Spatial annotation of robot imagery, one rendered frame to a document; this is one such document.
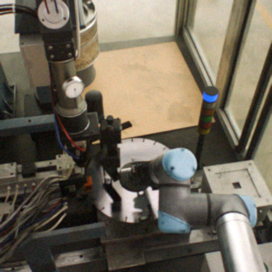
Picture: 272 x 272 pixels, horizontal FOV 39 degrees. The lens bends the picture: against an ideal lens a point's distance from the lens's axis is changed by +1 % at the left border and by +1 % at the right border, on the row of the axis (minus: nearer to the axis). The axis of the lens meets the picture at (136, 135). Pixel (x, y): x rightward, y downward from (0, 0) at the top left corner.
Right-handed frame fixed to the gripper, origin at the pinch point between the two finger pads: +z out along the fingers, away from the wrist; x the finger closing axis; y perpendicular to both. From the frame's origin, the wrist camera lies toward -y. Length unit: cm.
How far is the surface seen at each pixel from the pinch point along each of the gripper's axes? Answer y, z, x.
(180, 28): -45, 63, -86
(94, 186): 15.4, 7.3, 1.3
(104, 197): 12.8, 4.5, 5.1
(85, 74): 10, 51, -53
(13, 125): 40.3, 14.6, -20.4
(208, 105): -20.4, -7.2, -21.9
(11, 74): 43, 73, -60
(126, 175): 5.1, 5.0, -1.4
